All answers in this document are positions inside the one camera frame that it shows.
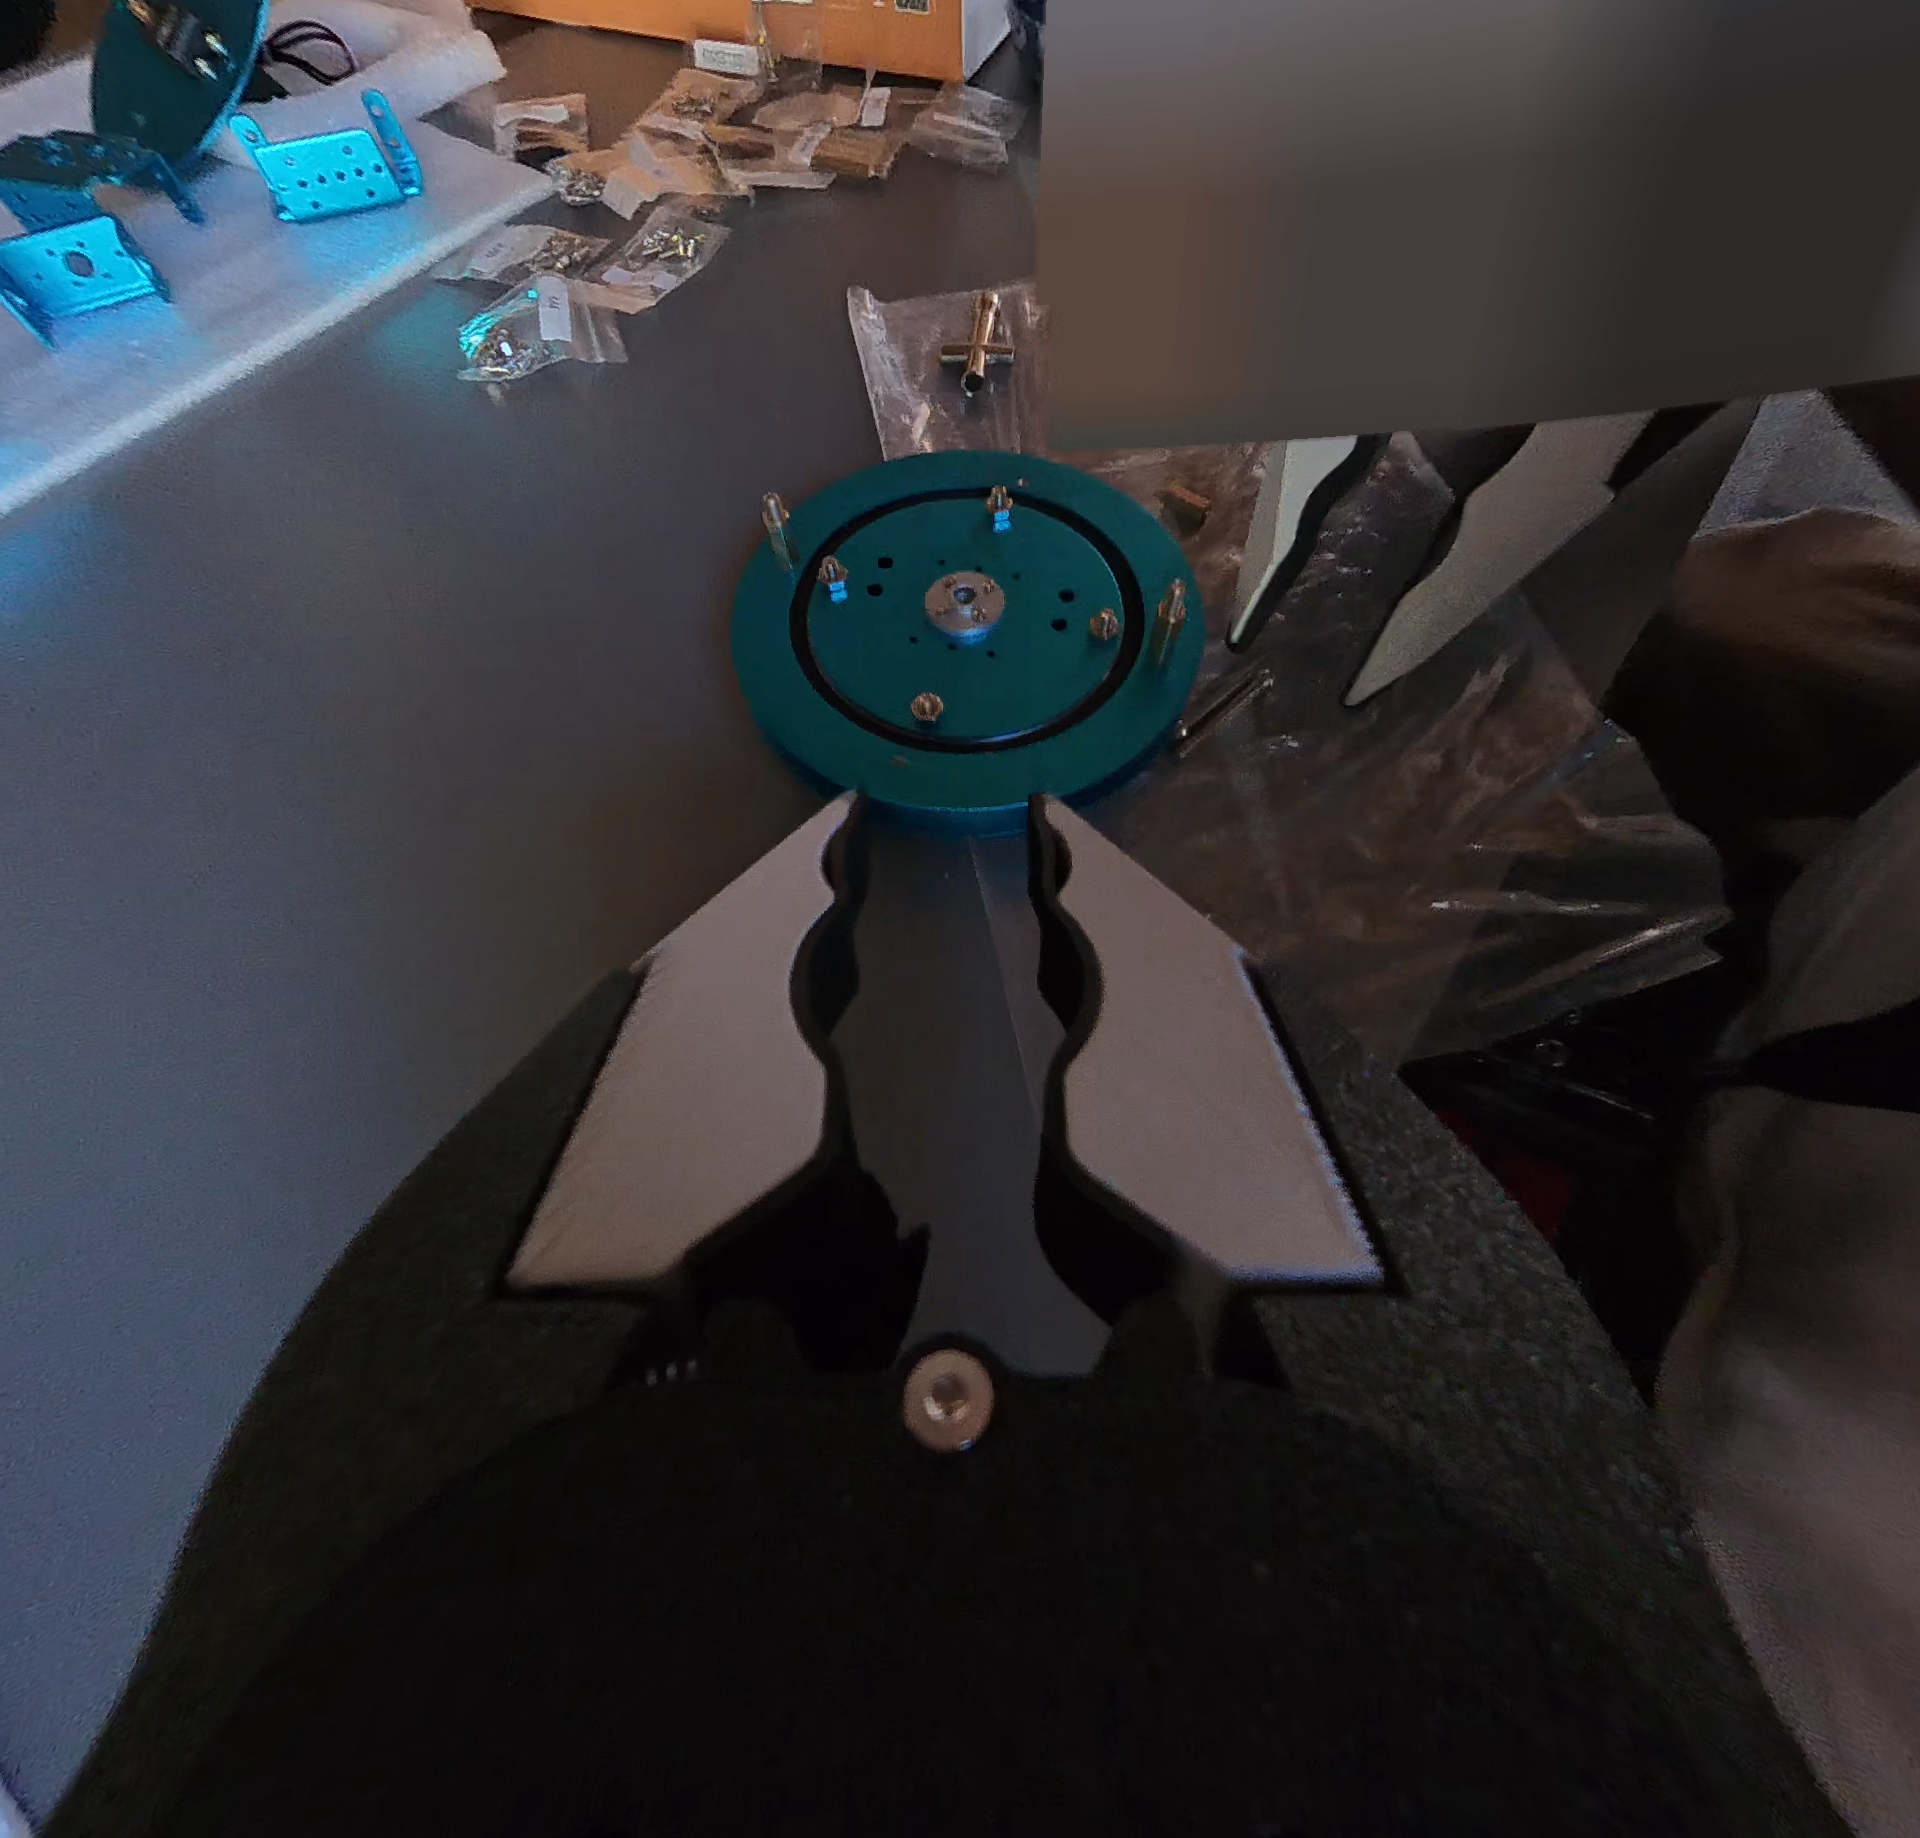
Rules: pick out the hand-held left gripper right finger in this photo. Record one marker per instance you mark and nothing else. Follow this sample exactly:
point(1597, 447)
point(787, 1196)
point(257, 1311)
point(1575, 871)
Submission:
point(1201, 1103)

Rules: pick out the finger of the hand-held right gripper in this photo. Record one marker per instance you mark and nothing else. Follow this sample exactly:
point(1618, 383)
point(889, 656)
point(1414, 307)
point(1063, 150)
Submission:
point(1290, 519)
point(1500, 549)

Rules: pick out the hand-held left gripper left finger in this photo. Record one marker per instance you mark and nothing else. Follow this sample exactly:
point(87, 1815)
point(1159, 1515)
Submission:
point(690, 1103)

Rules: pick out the blue round turntable base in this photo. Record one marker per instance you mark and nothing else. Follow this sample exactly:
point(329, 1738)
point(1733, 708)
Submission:
point(961, 684)

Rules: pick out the grey desk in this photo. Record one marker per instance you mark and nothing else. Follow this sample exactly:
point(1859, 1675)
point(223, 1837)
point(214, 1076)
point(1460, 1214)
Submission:
point(375, 819)

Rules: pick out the loose brass standoff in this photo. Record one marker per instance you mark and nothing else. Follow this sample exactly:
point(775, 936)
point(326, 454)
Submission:
point(1185, 504)

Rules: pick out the clear plastic sheet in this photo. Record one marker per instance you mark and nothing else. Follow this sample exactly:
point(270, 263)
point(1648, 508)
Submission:
point(1426, 819)

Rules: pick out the person's tan trousers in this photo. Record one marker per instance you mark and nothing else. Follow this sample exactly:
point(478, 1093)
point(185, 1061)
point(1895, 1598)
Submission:
point(1800, 594)

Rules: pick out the metal cross wrench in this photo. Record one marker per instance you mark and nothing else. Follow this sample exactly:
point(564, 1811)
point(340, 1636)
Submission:
point(987, 346)

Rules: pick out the person's white shirt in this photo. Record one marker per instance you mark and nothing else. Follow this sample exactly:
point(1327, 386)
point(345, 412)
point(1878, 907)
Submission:
point(1800, 1343)

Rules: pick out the pile of small hardware bags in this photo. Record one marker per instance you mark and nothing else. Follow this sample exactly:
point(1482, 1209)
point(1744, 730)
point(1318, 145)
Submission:
point(675, 145)

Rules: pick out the white foam sheet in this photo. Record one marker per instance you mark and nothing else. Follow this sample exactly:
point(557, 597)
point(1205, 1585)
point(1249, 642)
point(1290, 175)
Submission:
point(301, 310)

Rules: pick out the teal round plate with servo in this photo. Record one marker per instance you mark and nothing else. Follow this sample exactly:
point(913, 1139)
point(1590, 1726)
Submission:
point(135, 114)

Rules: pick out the light blue perforated U bracket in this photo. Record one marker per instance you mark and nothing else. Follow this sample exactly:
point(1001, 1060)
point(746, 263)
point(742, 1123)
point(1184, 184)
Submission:
point(322, 175)

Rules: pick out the light blue servo bracket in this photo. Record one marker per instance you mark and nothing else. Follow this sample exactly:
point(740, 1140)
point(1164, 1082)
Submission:
point(76, 279)

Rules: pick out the dark blue metal bracket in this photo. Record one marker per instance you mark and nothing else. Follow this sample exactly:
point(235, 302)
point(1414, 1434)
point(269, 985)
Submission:
point(90, 166)

